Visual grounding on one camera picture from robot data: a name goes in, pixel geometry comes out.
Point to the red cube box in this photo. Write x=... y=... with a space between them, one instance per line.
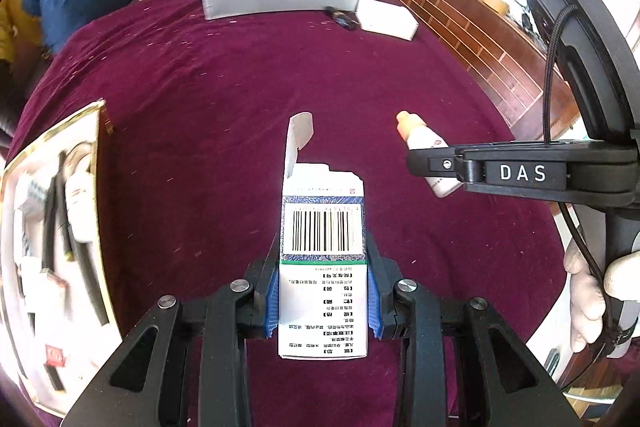
x=56 y=354

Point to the white cardboard box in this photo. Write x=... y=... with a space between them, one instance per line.
x=387 y=19

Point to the person's right hand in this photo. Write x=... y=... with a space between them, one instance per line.
x=585 y=302

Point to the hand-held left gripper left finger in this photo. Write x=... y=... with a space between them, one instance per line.
x=270 y=302

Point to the large black marker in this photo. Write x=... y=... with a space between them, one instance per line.
x=87 y=277

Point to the white tray gold rim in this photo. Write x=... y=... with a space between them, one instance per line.
x=80 y=332

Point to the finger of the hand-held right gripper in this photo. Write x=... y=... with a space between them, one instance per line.
x=430 y=164

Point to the small white barcode box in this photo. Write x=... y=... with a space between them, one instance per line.
x=32 y=194

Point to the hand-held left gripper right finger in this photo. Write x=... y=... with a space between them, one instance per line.
x=375 y=307

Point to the yellow padded jacket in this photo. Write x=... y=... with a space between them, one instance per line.
x=12 y=27

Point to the wooden cabinet with clutter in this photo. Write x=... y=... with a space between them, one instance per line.
x=475 y=37

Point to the white dropper bottle orange cap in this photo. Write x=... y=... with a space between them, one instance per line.
x=422 y=139

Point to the burgundy tablecloth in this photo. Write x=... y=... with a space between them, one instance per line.
x=225 y=107

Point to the blue white medicine box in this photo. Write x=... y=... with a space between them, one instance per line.
x=322 y=227

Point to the small dark gadget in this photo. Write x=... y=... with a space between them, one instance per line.
x=342 y=18

